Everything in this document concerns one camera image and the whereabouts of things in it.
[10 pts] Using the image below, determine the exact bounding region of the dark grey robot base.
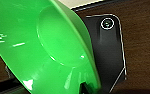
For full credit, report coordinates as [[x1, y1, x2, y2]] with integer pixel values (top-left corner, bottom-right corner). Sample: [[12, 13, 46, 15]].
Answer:
[[4, 13, 128, 94]]

